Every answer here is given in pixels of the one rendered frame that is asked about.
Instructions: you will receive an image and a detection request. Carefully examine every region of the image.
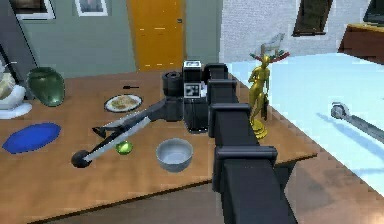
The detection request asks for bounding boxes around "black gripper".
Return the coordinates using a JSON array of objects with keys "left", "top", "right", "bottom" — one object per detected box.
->
[{"left": 70, "top": 70, "right": 185, "bottom": 169}]

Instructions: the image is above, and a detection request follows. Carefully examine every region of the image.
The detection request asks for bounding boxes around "green round fruit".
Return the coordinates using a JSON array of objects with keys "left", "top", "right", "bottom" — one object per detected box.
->
[{"left": 115, "top": 140, "right": 135, "bottom": 156}]

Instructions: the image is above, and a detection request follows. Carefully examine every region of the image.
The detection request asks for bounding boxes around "white plate with food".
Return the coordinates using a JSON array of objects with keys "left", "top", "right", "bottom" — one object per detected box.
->
[{"left": 103, "top": 93, "right": 144, "bottom": 114}]

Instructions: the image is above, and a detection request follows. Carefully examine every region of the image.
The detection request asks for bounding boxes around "grey bowl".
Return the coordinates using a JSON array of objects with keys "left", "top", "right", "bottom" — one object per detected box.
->
[{"left": 155, "top": 137, "right": 195, "bottom": 174}]

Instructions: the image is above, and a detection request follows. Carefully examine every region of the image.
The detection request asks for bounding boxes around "brown wooden table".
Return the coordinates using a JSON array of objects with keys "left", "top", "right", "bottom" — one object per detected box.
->
[{"left": 0, "top": 69, "right": 319, "bottom": 224}]

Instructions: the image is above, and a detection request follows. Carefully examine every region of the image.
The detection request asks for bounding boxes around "dark green vase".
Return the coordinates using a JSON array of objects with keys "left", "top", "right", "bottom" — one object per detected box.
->
[{"left": 26, "top": 66, "right": 66, "bottom": 108}]

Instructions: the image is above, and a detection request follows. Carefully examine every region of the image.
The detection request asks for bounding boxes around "blue oval plate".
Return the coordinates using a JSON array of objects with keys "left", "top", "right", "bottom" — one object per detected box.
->
[{"left": 2, "top": 122, "right": 62, "bottom": 155}]

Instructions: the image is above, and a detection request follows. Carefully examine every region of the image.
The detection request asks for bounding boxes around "orange room door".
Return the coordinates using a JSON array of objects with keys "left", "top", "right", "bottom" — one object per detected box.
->
[{"left": 126, "top": 0, "right": 187, "bottom": 73}]

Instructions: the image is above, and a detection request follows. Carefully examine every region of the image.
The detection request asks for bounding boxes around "white framed picture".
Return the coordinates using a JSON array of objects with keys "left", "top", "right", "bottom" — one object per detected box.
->
[
  {"left": 73, "top": 0, "right": 110, "bottom": 18},
  {"left": 9, "top": 0, "right": 56, "bottom": 21}
]

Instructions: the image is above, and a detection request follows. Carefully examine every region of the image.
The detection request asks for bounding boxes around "gold figure statue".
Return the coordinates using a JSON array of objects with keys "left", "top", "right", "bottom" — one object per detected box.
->
[{"left": 247, "top": 54, "right": 272, "bottom": 141}]

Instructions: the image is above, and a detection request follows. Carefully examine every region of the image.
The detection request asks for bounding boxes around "grey horse statue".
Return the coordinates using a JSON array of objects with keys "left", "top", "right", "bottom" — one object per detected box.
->
[{"left": 259, "top": 32, "right": 287, "bottom": 58}]

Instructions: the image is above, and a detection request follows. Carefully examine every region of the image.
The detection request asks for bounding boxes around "red green ornament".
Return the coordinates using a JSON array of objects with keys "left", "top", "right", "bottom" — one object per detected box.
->
[{"left": 249, "top": 50, "right": 291, "bottom": 63}]

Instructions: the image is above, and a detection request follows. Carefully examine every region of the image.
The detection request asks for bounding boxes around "pale blue table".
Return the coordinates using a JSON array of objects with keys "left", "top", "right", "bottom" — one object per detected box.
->
[{"left": 226, "top": 52, "right": 384, "bottom": 198}]

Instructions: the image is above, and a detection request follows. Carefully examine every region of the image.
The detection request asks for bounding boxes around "dark window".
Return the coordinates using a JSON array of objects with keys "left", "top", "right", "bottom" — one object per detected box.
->
[
  {"left": 362, "top": 0, "right": 384, "bottom": 26},
  {"left": 292, "top": 0, "right": 335, "bottom": 37}
]

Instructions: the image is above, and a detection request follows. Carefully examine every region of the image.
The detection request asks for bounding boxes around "silver metal tool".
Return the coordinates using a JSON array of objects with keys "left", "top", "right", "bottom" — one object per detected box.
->
[{"left": 330, "top": 101, "right": 384, "bottom": 145}]

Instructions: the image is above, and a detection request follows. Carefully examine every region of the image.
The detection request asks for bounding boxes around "brown wooden cupboard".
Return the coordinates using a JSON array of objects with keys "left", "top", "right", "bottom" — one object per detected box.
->
[{"left": 337, "top": 22, "right": 384, "bottom": 65}]

